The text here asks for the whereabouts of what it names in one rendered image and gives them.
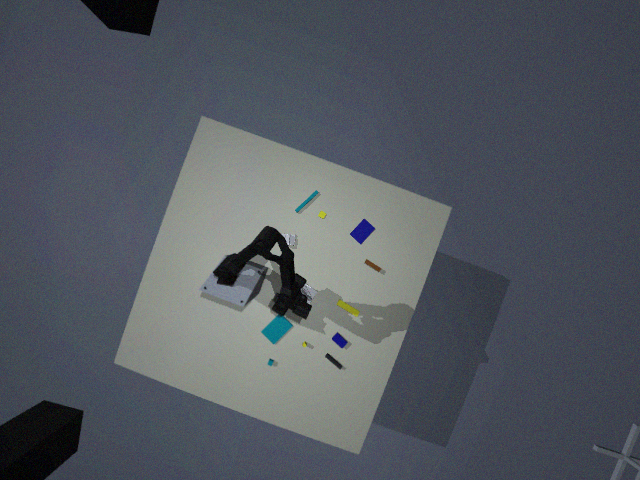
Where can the teal flat square plate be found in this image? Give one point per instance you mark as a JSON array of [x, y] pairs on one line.
[[275, 329]]

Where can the brown flat bar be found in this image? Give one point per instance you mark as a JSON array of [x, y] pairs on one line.
[[372, 265]]

